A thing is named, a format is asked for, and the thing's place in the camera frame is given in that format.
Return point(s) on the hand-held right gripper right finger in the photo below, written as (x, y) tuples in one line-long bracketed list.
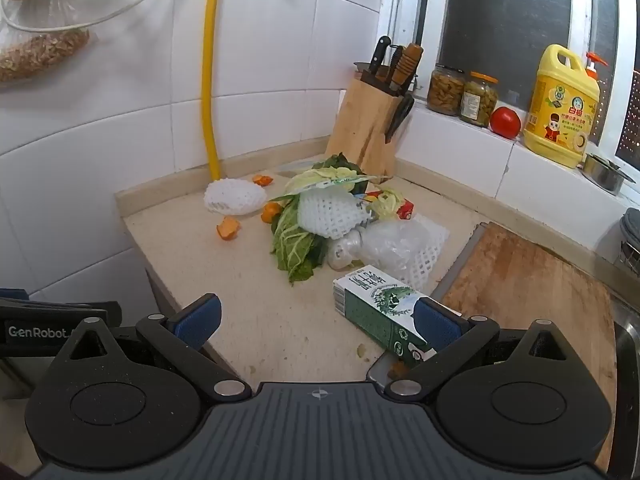
[(432, 322)]

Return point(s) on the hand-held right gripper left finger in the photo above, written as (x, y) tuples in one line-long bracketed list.
[(197, 320)]

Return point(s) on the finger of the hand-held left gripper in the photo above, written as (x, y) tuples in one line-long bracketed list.
[(12, 294), (50, 308)]

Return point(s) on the green milk carton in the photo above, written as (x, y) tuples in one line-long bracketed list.
[(380, 320)]

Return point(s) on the large green cabbage leaf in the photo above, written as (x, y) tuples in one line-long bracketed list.
[(295, 245)]

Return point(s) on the white foam fruit net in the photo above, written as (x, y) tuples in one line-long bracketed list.
[(330, 212), (232, 196)]

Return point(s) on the dark leafy greens bunch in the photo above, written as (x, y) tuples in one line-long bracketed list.
[(340, 182)]

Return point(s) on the flat white foam net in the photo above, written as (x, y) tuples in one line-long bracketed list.
[(425, 265)]

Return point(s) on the orange peel piece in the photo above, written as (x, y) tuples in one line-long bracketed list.
[(262, 180), (271, 211), (227, 229)]

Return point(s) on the wooden cutting board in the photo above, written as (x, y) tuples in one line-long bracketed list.
[(525, 280)]

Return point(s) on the red and blue drink carton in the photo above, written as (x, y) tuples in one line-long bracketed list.
[(406, 210)]

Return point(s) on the long pale cabbage leaf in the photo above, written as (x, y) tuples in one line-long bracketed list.
[(387, 205)]

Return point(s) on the dark green leafy vegetable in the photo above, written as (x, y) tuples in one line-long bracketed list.
[(340, 162)]

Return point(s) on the steel sink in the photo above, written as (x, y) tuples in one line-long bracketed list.
[(627, 360)]

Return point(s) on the black scissors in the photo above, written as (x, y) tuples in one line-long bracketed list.
[(400, 115)]

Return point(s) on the wooden knife block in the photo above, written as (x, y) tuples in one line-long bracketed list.
[(360, 125)]

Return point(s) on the red tomato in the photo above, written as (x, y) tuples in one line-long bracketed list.
[(505, 122)]

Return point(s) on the small steel pot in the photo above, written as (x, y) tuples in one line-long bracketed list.
[(605, 175)]

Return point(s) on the jar of green pickles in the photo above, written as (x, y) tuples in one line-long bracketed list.
[(480, 100)]

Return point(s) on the jar of beige pickles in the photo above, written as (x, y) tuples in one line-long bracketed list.
[(445, 92)]

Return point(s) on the bag of grains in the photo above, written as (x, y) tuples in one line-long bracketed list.
[(40, 55)]

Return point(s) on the yellow detergent bottle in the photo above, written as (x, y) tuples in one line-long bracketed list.
[(560, 110)]

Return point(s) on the yellow pipe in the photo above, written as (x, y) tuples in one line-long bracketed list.
[(210, 60)]

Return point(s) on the dark rimmed bowl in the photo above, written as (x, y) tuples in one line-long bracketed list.
[(361, 66)]

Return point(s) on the window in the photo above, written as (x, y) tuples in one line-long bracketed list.
[(500, 20)]

